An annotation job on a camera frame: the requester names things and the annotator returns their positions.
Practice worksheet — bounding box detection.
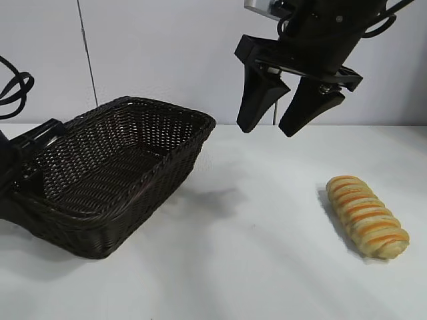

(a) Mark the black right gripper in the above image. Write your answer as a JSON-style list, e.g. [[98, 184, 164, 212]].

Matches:
[[234, 0, 388, 137]]

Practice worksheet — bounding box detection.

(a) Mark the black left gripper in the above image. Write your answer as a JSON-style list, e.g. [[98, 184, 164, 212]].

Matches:
[[0, 119, 66, 238]]

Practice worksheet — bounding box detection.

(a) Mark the dark brown wicker basket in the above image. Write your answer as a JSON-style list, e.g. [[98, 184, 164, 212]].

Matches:
[[6, 95, 217, 260]]

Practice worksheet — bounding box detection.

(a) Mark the long striped twisted bread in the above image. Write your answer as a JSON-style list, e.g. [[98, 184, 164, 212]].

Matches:
[[326, 175, 410, 260]]

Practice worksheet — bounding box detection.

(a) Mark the black right camera cable loop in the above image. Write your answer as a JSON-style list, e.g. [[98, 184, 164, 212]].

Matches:
[[276, 11, 294, 37]]

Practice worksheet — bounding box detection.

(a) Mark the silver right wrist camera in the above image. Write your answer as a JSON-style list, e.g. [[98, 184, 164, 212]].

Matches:
[[244, 0, 280, 14]]

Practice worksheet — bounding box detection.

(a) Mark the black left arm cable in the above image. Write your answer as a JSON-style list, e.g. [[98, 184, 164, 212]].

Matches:
[[0, 56, 35, 119]]

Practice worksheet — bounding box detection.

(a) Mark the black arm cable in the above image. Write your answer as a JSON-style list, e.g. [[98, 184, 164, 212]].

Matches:
[[363, 0, 412, 37], [0, 56, 35, 119]]

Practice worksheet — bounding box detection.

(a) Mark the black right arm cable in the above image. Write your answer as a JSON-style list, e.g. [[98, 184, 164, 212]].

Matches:
[[363, 0, 412, 37]]

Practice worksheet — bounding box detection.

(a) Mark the thin dark wall cord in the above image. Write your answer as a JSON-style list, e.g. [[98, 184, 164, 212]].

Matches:
[[77, 0, 99, 107]]

